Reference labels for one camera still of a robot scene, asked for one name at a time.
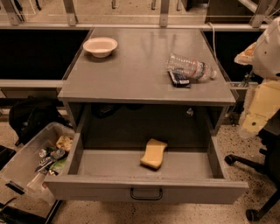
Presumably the yellow sponge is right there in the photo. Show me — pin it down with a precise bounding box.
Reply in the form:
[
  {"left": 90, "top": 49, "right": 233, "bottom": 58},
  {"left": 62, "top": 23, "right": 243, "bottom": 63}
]
[{"left": 140, "top": 138, "right": 167, "bottom": 170}]

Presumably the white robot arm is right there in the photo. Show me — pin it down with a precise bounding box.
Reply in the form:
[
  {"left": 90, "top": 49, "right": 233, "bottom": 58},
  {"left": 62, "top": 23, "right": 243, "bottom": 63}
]
[{"left": 234, "top": 17, "right": 280, "bottom": 138}]

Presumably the grey open top drawer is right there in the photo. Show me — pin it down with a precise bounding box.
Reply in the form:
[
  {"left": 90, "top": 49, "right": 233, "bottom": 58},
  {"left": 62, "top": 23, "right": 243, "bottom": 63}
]
[{"left": 43, "top": 104, "right": 249, "bottom": 205}]

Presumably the clear plastic water bottle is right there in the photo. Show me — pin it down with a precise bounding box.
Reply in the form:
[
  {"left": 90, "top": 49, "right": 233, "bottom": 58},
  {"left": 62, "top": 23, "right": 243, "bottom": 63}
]
[{"left": 165, "top": 53, "right": 217, "bottom": 81}]

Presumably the dark blue snack packet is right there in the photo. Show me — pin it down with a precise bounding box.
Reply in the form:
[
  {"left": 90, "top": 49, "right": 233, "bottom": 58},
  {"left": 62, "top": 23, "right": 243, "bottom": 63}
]
[{"left": 168, "top": 70, "right": 191, "bottom": 88}]

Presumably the white bowl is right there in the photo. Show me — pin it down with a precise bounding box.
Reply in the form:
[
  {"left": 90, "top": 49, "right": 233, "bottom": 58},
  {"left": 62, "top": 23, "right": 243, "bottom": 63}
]
[{"left": 83, "top": 38, "right": 118, "bottom": 58}]

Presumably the crumpled yellow snack bag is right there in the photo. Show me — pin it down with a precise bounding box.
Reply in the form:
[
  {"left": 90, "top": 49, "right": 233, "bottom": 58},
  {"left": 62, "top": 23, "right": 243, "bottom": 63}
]
[{"left": 56, "top": 136, "right": 73, "bottom": 151}]

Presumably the clear plastic storage bin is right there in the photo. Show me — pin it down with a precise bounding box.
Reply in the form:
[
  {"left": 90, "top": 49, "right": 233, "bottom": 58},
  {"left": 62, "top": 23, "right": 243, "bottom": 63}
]
[{"left": 0, "top": 122, "right": 74, "bottom": 204}]

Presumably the dark snack wrapper in bin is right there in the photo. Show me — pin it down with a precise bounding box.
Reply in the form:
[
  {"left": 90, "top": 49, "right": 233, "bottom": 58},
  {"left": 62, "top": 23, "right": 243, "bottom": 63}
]
[{"left": 35, "top": 149, "right": 66, "bottom": 172}]

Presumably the black backpack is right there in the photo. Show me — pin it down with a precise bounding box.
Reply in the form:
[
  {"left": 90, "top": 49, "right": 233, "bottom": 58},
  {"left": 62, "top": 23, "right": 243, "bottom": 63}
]
[{"left": 9, "top": 98, "right": 69, "bottom": 146}]

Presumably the white cable on counter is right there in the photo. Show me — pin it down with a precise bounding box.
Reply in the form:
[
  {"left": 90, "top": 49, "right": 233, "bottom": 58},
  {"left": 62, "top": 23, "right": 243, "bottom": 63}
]
[{"left": 206, "top": 22, "right": 218, "bottom": 60}]

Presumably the black drawer handle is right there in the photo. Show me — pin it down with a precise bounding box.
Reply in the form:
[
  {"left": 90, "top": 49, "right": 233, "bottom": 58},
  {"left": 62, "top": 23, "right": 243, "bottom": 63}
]
[{"left": 130, "top": 188, "right": 163, "bottom": 201}]

